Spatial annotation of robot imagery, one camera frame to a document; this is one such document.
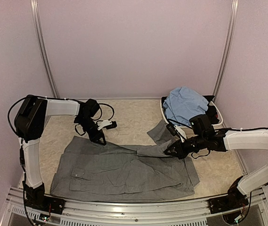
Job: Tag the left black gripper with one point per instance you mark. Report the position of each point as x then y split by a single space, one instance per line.
95 138

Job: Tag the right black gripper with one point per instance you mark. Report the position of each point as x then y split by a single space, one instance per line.
181 153

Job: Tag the grey long sleeve shirt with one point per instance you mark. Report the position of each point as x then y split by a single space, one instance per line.
124 173

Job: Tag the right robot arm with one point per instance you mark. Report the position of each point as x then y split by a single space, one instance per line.
222 140

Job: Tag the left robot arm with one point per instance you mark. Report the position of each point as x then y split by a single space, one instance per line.
30 122

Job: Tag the white plastic bin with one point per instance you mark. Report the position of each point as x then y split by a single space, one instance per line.
212 103

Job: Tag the light blue shirt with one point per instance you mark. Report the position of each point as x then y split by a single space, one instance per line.
182 104

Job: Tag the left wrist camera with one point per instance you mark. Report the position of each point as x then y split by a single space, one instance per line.
107 124

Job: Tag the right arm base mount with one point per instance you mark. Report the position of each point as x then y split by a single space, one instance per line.
226 203

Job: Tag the front aluminium rail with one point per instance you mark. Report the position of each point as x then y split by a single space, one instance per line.
191 212

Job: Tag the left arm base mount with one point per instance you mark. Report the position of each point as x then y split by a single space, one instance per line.
48 204

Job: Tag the left aluminium frame post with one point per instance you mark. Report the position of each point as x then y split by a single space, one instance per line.
42 47

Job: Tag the aluminium frame post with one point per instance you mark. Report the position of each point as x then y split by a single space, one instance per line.
42 47
227 46

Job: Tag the right aluminium frame post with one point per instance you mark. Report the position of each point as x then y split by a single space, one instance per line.
227 46

